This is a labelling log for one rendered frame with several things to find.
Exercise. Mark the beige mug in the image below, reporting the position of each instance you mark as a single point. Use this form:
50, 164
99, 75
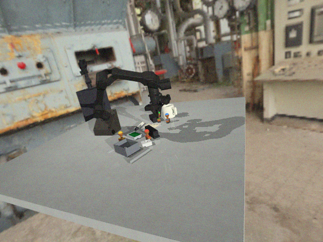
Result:
170, 109

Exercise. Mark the red-handled rubber stamp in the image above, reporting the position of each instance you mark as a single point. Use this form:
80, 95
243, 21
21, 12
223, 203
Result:
147, 135

